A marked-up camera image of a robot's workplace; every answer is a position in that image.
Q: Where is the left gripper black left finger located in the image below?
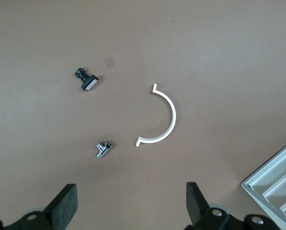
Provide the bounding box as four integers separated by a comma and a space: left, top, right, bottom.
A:
0, 184, 79, 230

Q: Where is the white semicircular plastic bracket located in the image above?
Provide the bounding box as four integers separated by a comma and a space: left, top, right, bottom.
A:
134, 83, 177, 148

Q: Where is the white drawer cabinet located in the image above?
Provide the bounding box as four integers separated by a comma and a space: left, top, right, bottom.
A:
241, 137, 286, 230

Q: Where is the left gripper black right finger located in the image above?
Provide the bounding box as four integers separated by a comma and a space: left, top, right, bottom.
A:
185, 182, 280, 230

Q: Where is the chrome metal fitting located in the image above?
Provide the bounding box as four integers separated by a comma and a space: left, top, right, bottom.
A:
95, 140, 114, 159

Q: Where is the black metal key switch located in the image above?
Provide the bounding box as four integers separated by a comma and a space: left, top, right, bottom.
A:
74, 67, 100, 92

